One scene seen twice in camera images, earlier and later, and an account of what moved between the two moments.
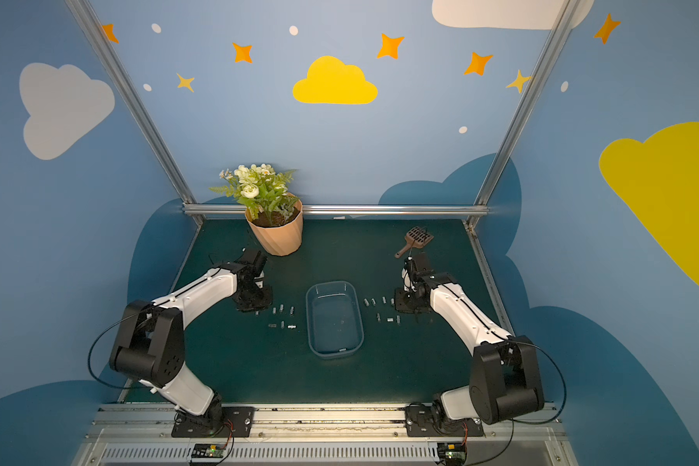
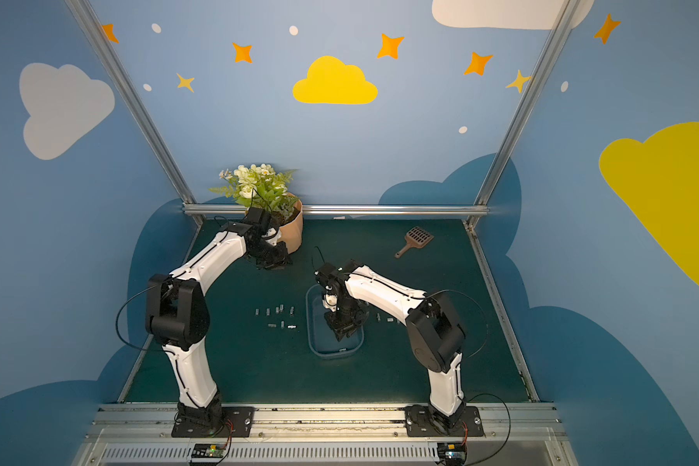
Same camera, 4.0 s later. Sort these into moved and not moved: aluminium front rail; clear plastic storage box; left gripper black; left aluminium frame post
Moved: left gripper black
Not moved: aluminium front rail; clear plastic storage box; left aluminium frame post
